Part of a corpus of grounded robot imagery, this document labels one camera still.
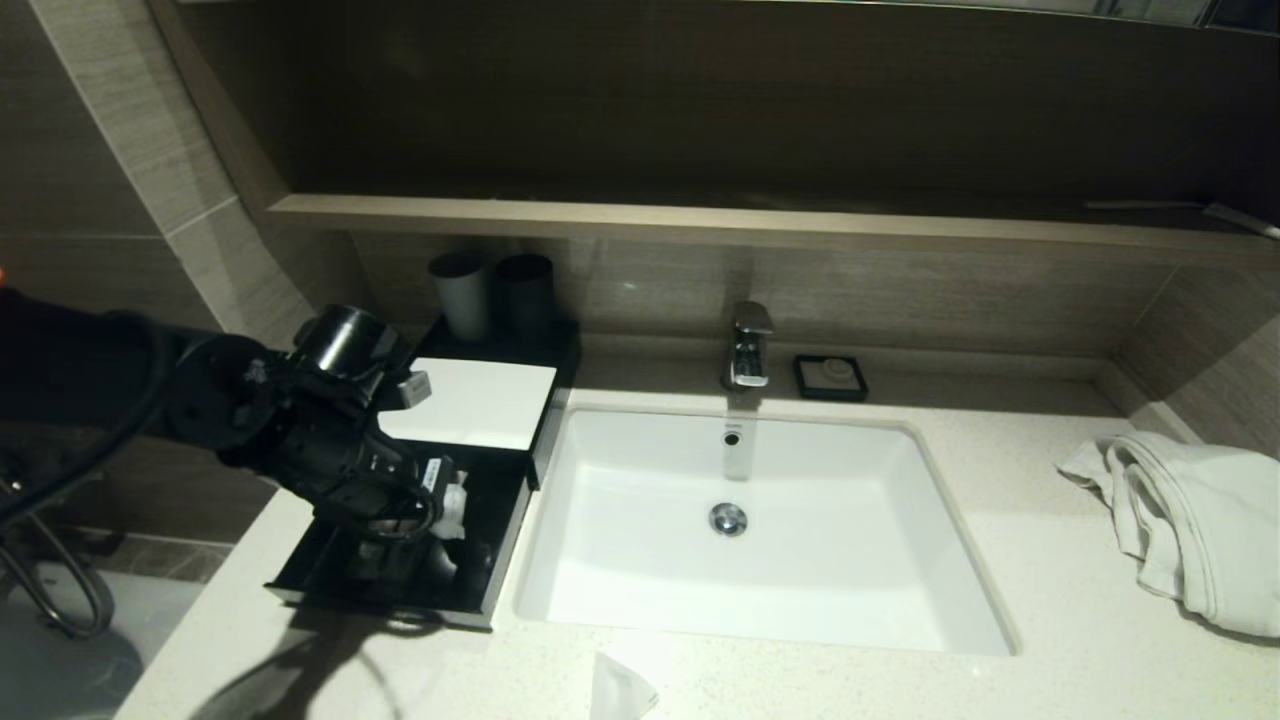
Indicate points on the dark brown cup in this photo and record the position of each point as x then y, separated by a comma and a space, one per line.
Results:
525, 295

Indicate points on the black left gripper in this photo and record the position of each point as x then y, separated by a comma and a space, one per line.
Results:
350, 470

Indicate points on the black soap dish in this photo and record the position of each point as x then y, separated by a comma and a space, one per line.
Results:
800, 385

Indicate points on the white ceramic sink basin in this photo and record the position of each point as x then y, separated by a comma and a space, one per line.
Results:
850, 560

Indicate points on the chrome drain stopper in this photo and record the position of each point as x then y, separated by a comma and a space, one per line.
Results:
728, 519

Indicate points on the black box drawer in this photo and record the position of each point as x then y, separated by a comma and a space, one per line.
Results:
490, 560

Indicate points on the white towel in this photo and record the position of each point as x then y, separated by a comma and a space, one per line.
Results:
1210, 520

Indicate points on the wall mirror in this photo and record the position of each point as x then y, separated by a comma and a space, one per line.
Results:
1150, 8

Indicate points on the chrome faucet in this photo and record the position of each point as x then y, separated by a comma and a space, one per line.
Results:
748, 350

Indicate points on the wooden wall shelf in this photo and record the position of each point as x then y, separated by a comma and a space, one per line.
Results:
700, 225

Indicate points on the round white soap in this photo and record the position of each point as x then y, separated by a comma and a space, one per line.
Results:
832, 374

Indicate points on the grey cup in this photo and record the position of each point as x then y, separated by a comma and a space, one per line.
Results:
462, 300

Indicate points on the white flat sheet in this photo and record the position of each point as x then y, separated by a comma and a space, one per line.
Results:
490, 405

